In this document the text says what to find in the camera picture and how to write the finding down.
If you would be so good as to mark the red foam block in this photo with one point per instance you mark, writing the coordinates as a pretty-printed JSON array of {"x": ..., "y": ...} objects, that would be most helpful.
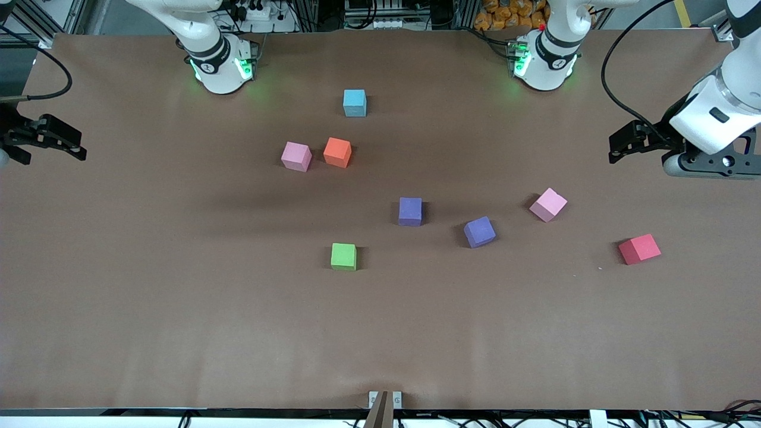
[{"x": 639, "y": 249}]

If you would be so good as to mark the white box under table edge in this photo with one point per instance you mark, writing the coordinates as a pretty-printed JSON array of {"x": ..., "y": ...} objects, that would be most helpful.
[{"x": 598, "y": 419}]

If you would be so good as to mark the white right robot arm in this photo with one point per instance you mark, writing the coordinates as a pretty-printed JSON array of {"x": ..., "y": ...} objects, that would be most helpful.
[{"x": 217, "y": 77}]

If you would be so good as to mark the brown table cover sheet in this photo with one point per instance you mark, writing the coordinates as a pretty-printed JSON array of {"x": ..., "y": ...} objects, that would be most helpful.
[{"x": 178, "y": 327}]

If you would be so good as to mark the orange foam block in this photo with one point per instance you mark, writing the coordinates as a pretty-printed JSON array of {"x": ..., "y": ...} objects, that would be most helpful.
[{"x": 337, "y": 153}]

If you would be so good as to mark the orange snack packet pile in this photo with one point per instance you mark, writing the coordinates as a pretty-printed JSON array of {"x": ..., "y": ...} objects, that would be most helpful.
[{"x": 505, "y": 15}]

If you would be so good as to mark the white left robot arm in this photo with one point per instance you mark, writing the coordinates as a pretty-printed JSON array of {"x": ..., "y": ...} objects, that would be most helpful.
[{"x": 550, "y": 65}]

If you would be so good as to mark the pink foam block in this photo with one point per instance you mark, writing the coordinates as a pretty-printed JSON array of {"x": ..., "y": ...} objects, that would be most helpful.
[
  {"x": 548, "y": 205},
  {"x": 296, "y": 157}
]

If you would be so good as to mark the white power strip with plugs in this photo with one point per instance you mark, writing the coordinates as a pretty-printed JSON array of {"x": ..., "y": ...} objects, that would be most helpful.
[{"x": 261, "y": 15}]

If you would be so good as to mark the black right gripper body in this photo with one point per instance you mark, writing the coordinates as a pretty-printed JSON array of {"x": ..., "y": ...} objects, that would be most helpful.
[{"x": 13, "y": 133}]

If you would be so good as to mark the blue foam block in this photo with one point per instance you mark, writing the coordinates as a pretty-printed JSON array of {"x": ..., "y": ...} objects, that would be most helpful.
[{"x": 354, "y": 104}]

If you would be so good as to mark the green foam block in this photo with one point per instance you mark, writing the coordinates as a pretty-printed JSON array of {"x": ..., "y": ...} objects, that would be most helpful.
[{"x": 343, "y": 257}]

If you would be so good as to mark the aluminium frame profile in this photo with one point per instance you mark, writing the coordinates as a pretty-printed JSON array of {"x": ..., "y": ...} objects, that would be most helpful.
[
  {"x": 35, "y": 18},
  {"x": 724, "y": 32}
]

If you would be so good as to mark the long white power strip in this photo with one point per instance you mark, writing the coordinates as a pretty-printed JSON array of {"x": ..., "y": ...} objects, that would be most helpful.
[{"x": 380, "y": 24}]

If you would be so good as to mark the small metal edge bracket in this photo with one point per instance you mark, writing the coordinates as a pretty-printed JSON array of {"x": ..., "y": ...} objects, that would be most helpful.
[{"x": 397, "y": 399}]

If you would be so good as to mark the purple foam block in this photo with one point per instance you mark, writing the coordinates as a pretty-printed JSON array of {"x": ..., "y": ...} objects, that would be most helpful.
[
  {"x": 479, "y": 232},
  {"x": 410, "y": 211}
]

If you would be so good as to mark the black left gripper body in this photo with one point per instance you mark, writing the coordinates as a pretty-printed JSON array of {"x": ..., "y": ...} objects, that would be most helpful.
[{"x": 670, "y": 137}]

